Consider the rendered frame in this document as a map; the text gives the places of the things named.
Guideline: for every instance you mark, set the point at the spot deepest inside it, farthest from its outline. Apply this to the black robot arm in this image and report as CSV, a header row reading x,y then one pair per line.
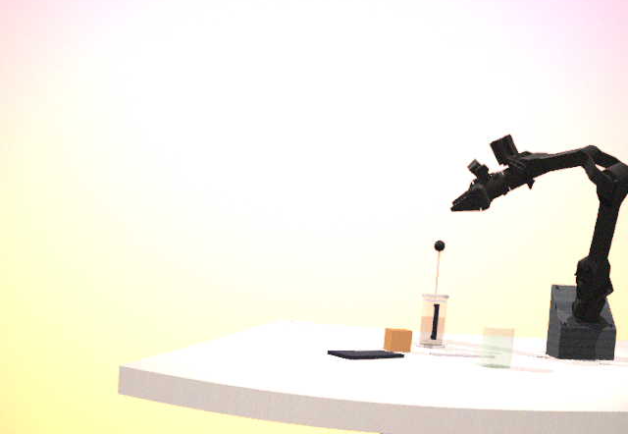
x,y
593,284

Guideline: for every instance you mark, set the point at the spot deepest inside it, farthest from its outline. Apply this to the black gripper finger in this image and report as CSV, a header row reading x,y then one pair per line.
x,y
462,195
466,204

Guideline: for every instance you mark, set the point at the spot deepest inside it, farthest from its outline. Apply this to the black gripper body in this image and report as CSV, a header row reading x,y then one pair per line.
x,y
486,193

